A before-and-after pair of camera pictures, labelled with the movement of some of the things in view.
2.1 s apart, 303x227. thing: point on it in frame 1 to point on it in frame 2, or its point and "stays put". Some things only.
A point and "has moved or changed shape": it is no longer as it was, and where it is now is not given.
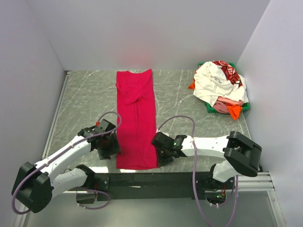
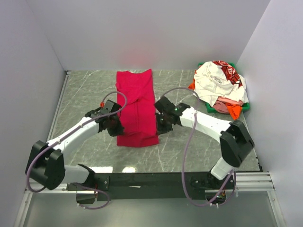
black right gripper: (161, 161) to (160, 129)
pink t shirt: (221, 105) stays put
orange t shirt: (234, 110) stays put
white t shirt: (210, 82) stays put
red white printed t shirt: (230, 73) stays put
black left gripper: (115, 148) to (119, 130)
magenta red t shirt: (137, 139) has moved or changed shape
